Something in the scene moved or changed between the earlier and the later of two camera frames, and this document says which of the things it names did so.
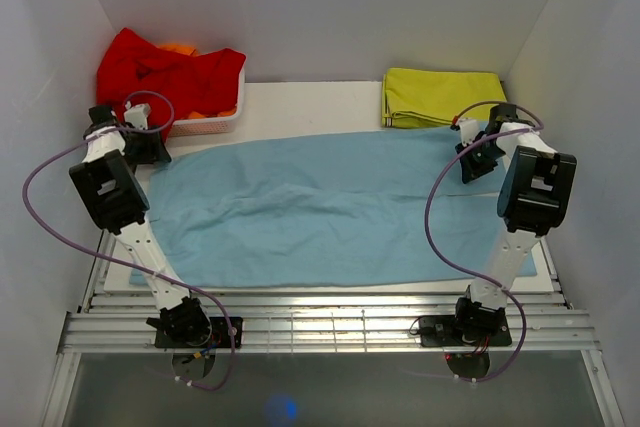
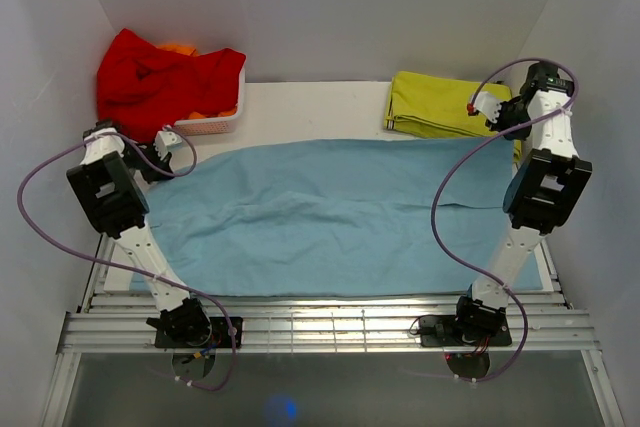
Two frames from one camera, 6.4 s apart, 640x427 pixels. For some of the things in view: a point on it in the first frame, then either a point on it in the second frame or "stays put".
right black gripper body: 483,153 → 511,115
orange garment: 180,48 stays put
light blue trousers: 322,209 stays put
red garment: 131,69 stays put
